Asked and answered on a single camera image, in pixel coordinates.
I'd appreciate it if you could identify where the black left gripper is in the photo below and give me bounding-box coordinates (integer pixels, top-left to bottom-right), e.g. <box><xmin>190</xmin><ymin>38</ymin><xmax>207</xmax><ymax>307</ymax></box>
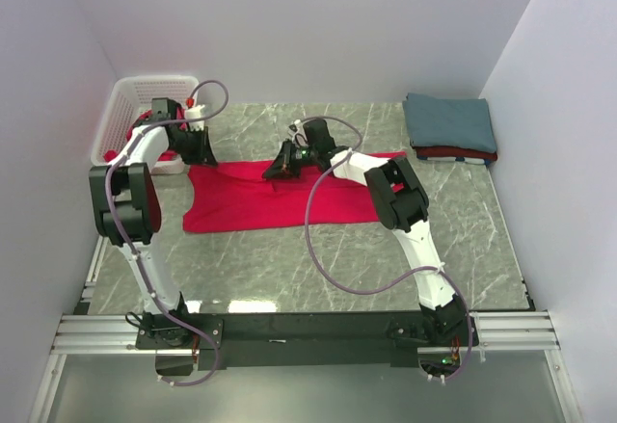
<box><xmin>169</xmin><ymin>125</ymin><xmax>219</xmax><ymax>168</ymax></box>

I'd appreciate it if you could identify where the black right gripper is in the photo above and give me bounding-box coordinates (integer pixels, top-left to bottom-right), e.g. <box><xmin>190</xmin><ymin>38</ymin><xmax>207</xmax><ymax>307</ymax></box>
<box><xmin>262</xmin><ymin>139</ymin><xmax>319</xmax><ymax>181</ymax></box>

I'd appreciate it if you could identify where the red t-shirt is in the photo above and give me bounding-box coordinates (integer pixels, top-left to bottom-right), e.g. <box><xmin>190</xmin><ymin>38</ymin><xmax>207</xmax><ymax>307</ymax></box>
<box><xmin>414</xmin><ymin>145</ymin><xmax>498</xmax><ymax>167</ymax></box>
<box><xmin>182</xmin><ymin>161</ymin><xmax>378</xmax><ymax>234</ymax></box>
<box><xmin>104</xmin><ymin>107</ymin><xmax>182</xmax><ymax>164</ymax></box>

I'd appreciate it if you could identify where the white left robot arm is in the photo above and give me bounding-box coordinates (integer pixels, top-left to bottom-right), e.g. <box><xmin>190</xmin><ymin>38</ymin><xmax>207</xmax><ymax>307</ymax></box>
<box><xmin>89</xmin><ymin>98</ymin><xmax>216</xmax><ymax>348</ymax></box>

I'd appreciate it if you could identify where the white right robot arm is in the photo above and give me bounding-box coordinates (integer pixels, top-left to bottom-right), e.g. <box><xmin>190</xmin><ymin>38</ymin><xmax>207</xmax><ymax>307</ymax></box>
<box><xmin>262</xmin><ymin>116</ymin><xmax>473</xmax><ymax>347</ymax></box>

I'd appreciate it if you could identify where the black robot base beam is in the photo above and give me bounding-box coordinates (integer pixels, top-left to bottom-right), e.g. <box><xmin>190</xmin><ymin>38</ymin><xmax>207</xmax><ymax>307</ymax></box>
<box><xmin>136</xmin><ymin>311</ymin><xmax>478</xmax><ymax>370</ymax></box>

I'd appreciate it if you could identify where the folded red t-shirt in stack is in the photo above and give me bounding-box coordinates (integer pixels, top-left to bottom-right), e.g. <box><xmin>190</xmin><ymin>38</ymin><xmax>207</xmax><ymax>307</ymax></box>
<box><xmin>414</xmin><ymin>145</ymin><xmax>498</xmax><ymax>167</ymax></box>

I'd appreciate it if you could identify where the white plastic laundry basket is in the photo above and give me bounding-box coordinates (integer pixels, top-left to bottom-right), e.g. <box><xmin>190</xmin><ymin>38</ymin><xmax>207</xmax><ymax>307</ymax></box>
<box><xmin>91</xmin><ymin>75</ymin><xmax>198</xmax><ymax>166</ymax></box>

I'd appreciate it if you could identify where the red t-shirt in basket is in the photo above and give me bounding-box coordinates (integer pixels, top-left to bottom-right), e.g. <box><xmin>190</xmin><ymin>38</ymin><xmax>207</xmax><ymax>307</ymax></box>
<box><xmin>104</xmin><ymin>107</ymin><xmax>182</xmax><ymax>164</ymax></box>

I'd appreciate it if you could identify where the folded teal t-shirt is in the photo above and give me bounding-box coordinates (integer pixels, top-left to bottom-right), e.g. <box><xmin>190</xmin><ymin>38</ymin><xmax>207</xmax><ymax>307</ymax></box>
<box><xmin>402</xmin><ymin>93</ymin><xmax>497</xmax><ymax>153</ymax></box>

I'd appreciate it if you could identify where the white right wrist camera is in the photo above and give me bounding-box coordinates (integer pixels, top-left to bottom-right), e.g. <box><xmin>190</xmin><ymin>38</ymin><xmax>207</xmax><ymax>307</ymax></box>
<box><xmin>287</xmin><ymin>119</ymin><xmax>309</xmax><ymax>147</ymax></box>

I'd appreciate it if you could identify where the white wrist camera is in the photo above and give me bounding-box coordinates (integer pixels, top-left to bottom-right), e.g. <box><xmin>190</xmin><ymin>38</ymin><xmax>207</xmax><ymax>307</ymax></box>
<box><xmin>183</xmin><ymin>97</ymin><xmax>206</xmax><ymax>132</ymax></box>
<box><xmin>287</xmin><ymin>119</ymin><xmax>309</xmax><ymax>147</ymax></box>

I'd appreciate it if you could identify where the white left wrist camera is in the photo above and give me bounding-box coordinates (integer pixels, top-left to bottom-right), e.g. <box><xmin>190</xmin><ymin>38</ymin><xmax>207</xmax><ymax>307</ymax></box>
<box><xmin>183</xmin><ymin>97</ymin><xmax>206</xmax><ymax>132</ymax></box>

